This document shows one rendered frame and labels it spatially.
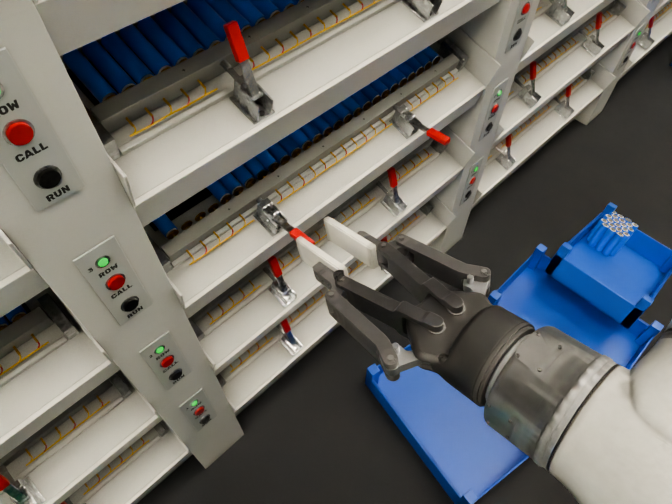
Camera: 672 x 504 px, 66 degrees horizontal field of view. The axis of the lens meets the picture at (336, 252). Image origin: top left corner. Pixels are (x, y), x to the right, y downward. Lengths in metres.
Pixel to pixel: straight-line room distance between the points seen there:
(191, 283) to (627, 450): 0.49
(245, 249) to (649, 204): 1.19
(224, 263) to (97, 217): 0.22
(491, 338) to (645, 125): 1.50
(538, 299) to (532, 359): 0.92
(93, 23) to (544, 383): 0.39
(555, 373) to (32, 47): 0.40
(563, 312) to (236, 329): 0.77
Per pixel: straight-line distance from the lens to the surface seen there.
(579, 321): 1.30
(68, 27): 0.41
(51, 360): 0.66
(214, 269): 0.66
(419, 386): 1.13
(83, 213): 0.48
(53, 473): 0.83
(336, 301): 0.46
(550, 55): 1.37
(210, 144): 0.53
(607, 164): 1.67
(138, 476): 0.99
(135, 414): 0.81
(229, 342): 0.82
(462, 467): 1.10
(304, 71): 0.60
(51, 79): 0.41
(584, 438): 0.37
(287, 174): 0.70
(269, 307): 0.84
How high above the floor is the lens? 1.05
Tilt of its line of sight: 55 degrees down
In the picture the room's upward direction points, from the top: straight up
